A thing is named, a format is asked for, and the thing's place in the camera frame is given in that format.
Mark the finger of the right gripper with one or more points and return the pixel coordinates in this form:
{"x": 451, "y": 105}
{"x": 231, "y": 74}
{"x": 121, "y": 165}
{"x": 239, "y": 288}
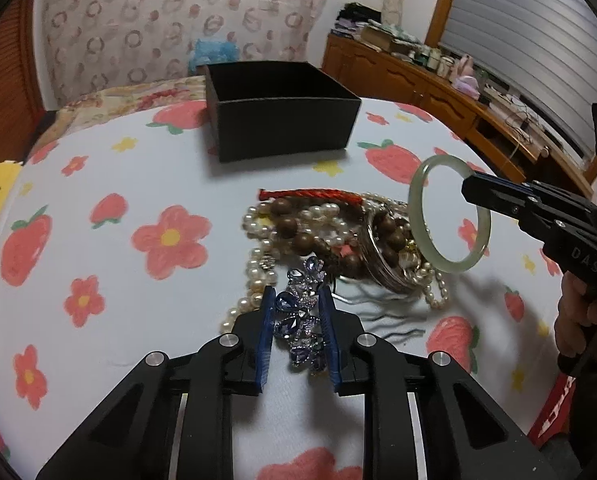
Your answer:
{"x": 487, "y": 187}
{"x": 509, "y": 208}

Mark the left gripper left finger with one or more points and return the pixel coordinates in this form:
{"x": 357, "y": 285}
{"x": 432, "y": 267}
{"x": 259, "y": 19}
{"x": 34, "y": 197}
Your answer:
{"x": 255, "y": 330}

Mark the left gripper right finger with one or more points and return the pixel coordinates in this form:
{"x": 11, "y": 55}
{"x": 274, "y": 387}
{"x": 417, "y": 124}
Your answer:
{"x": 340, "y": 330}

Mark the blue crystal flower brooch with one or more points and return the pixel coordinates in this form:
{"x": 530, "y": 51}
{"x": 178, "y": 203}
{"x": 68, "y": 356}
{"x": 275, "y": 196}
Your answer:
{"x": 297, "y": 323}

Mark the pale green jade bangle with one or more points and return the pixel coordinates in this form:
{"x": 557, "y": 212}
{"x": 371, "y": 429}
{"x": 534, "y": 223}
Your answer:
{"x": 418, "y": 225}

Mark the black open jewelry box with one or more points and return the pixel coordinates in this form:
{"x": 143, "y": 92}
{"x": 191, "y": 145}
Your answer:
{"x": 272, "y": 108}

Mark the right hand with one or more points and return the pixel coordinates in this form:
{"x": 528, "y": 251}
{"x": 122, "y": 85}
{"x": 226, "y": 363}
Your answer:
{"x": 575, "y": 330}

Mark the wooden sideboard cabinet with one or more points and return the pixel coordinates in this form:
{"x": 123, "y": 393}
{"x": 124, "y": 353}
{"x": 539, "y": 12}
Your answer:
{"x": 378, "y": 75}

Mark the silver hair fork pin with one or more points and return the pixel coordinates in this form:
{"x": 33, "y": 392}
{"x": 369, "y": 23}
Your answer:
{"x": 395, "y": 318}

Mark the silver bangle stack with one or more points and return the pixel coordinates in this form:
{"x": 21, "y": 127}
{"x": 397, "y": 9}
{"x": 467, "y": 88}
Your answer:
{"x": 390, "y": 252}

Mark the strawberry flower print bedsheet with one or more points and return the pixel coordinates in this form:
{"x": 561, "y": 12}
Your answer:
{"x": 131, "y": 236}

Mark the grey window blind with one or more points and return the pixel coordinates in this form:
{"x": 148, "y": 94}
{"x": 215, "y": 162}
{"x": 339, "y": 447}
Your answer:
{"x": 546, "y": 49}

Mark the floral quilt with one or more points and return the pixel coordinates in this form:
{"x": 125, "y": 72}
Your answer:
{"x": 99, "y": 107}

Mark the blue plastic bag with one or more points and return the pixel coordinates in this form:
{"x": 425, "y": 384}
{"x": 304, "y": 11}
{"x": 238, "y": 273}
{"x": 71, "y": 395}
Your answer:
{"x": 206, "y": 52}

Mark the brown louvered wardrobe door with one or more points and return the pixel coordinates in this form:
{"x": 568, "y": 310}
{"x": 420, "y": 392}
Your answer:
{"x": 21, "y": 108}

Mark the pink circle pattern curtain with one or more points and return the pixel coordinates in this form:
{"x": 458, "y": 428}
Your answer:
{"x": 93, "y": 45}

